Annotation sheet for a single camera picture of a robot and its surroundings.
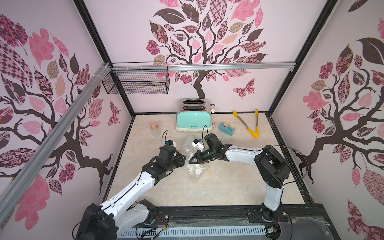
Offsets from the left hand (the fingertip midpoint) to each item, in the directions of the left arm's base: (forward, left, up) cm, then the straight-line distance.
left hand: (184, 160), depth 82 cm
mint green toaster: (+29, -6, +6) cm, 31 cm away
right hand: (0, -2, -1) cm, 3 cm away
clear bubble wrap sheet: (-4, -6, -5) cm, 9 cm away
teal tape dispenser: (+29, -28, -6) cm, 40 cm away
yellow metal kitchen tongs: (+24, -49, -8) cm, 56 cm away
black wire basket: (+48, +23, +23) cm, 58 cm away
